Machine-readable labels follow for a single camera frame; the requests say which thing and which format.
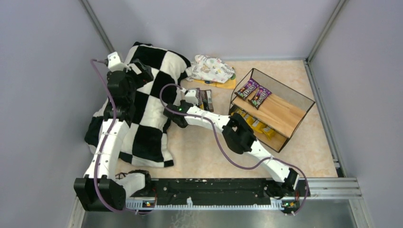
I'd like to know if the yellow cloth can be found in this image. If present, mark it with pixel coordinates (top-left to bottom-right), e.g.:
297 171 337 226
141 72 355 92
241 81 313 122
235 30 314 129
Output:
193 78 236 89

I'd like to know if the yellow M&M bags lower shelf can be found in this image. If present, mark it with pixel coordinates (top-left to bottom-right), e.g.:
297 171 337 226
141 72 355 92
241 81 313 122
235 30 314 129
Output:
233 108 276 140

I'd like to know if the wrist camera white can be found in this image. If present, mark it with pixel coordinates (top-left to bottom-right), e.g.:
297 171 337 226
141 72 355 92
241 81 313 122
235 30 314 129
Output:
184 88 196 105
107 52 130 72

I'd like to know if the white toothed rail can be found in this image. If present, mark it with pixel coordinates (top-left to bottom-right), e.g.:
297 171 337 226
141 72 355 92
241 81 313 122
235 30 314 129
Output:
126 198 285 211

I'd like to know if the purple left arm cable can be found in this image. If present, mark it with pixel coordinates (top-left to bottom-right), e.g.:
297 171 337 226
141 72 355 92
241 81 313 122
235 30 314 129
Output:
90 58 152 215

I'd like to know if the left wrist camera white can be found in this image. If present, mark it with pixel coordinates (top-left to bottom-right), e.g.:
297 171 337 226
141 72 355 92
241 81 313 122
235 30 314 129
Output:
107 52 130 72

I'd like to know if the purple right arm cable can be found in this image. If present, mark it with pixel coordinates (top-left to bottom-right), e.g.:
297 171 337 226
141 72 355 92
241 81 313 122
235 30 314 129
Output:
159 84 310 215

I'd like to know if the purple M&M bag on shelf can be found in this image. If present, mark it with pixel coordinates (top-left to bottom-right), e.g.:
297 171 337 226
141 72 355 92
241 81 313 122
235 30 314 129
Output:
234 78 260 101

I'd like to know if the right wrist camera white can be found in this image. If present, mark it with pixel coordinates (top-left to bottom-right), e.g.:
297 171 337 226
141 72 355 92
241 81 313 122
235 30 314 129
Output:
184 88 196 105

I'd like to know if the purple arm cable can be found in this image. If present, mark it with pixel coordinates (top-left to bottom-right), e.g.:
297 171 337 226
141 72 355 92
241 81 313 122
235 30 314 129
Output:
90 58 152 215
159 84 310 215

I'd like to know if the floral white cloth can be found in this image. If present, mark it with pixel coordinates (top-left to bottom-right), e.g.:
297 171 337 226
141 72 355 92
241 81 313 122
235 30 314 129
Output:
185 55 236 84

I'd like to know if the black wire wooden shelf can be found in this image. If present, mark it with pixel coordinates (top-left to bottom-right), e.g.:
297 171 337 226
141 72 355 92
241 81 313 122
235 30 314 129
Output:
229 68 315 153

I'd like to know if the brown M&M bag on table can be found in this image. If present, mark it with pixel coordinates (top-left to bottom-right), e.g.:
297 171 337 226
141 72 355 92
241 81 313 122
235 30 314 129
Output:
200 90 214 112

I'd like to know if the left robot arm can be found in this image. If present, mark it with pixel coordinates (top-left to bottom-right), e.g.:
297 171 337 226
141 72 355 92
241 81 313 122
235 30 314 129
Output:
74 57 155 212

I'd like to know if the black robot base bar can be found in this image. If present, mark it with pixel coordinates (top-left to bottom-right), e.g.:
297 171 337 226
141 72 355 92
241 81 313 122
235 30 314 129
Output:
131 178 310 205

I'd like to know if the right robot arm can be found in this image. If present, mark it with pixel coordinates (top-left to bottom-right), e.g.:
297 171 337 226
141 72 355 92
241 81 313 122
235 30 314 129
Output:
163 100 302 196

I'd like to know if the black white checkered pillow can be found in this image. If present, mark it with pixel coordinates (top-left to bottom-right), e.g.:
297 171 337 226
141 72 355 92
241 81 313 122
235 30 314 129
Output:
84 41 192 168

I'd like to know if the purple M&M bag on table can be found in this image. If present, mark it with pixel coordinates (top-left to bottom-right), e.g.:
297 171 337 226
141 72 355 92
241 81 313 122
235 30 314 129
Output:
194 88 201 107

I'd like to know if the purple m&m bag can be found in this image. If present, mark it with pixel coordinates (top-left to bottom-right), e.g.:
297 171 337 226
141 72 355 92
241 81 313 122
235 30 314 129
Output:
234 78 260 101
248 86 272 110
194 88 201 107

